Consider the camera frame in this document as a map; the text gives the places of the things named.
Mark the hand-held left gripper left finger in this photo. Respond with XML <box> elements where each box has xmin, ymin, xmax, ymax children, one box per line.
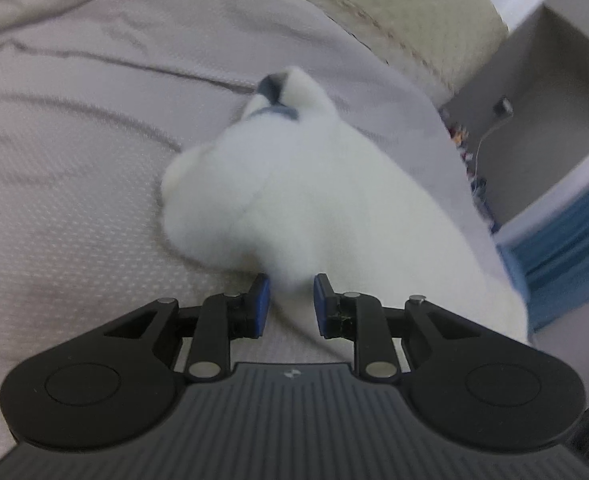
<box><xmin>74</xmin><ymin>273</ymin><xmax>272</xmax><ymax>381</ymax></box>

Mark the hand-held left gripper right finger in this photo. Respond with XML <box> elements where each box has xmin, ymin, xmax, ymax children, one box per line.
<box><xmin>313</xmin><ymin>273</ymin><xmax>510</xmax><ymax>381</ymax></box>

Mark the white charging cable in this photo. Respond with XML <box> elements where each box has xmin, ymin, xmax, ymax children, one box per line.
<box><xmin>474</xmin><ymin>114</ymin><xmax>506</xmax><ymax>181</ymax></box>

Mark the cream quilted headboard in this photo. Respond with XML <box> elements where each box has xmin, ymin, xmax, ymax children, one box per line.
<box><xmin>239</xmin><ymin>0</ymin><xmax>509</xmax><ymax>98</ymax></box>

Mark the blue cloth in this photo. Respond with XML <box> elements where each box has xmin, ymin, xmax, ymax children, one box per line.
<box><xmin>494</xmin><ymin>180</ymin><xmax>589</xmax><ymax>333</ymax></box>

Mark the white sweater with blue pattern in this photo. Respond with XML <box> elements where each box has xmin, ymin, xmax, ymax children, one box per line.
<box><xmin>160</xmin><ymin>65</ymin><xmax>530</xmax><ymax>346</ymax></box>

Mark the group of small bottles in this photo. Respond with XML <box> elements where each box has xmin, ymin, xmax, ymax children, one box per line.
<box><xmin>439</xmin><ymin>107</ymin><xmax>500</xmax><ymax>233</ymax></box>

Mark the grey bed cover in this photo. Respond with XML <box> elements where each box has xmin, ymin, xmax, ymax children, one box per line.
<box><xmin>0</xmin><ymin>0</ymin><xmax>530</xmax><ymax>471</ymax></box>

